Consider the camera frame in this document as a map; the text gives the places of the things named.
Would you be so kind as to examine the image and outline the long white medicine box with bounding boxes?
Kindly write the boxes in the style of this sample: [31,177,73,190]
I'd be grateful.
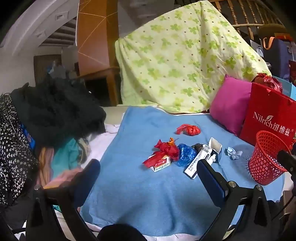
[184,144,214,179]

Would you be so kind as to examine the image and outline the green floral quilt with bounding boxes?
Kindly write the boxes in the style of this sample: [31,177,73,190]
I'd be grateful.
[115,0,272,114]

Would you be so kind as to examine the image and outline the red plastic mesh basket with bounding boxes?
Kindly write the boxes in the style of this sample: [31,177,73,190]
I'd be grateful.
[248,130,292,186]

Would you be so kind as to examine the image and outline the light blue paper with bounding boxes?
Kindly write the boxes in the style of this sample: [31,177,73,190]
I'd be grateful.
[226,147,243,160]

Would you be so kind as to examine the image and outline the pile of colourful clothes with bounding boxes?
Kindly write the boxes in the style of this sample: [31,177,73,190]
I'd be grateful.
[37,137,93,186]

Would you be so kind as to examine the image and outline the pale pink bedsheet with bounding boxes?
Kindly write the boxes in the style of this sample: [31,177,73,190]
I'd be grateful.
[87,123,122,163]

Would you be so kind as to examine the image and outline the wooden railing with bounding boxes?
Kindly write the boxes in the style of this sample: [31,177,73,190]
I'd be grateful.
[208,0,285,40]

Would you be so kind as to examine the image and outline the red and white medicine box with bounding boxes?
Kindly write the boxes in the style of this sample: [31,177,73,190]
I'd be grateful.
[148,155,171,173]

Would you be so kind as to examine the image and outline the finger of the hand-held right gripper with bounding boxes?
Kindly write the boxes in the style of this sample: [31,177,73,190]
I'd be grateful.
[277,150,296,173]

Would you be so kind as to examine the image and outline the light blue cardboard box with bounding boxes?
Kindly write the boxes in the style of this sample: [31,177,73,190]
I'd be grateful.
[273,75,296,98]

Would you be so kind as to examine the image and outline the blue blanket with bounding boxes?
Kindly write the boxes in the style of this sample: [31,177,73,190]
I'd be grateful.
[80,105,285,235]

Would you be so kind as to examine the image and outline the black floral garment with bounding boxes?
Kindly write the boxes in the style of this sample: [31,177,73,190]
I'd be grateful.
[0,93,40,207]

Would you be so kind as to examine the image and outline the blue plastic bag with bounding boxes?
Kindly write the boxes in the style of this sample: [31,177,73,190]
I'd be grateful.
[176,143,197,167]

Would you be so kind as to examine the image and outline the black fuzzy garment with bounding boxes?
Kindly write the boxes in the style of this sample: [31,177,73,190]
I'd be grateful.
[10,77,107,149]

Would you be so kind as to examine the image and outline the black plastic bag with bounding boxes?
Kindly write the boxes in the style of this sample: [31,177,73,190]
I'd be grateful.
[191,143,205,154]

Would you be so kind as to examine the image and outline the pink pillow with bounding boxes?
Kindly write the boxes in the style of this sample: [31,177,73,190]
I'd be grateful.
[209,75,252,136]

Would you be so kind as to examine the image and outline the red paper shopping bag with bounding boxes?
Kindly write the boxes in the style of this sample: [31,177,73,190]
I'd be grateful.
[239,82,296,146]

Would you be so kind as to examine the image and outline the shiny red plastic bag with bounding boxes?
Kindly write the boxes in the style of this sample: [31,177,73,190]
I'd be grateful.
[254,73,283,93]

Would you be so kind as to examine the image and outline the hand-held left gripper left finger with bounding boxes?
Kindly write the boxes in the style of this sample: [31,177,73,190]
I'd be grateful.
[25,159,101,241]

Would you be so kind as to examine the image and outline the navy bag with orange handles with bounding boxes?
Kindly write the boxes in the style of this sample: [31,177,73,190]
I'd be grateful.
[262,37,290,80]

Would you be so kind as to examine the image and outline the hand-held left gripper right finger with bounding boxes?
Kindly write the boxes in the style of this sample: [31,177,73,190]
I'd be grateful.
[196,159,281,241]

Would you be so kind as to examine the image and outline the open white cardboard box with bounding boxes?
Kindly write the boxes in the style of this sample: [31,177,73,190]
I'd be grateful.
[208,137,223,164]

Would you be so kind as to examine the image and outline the knotted red cloth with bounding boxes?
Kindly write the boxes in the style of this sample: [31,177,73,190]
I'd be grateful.
[142,139,180,167]

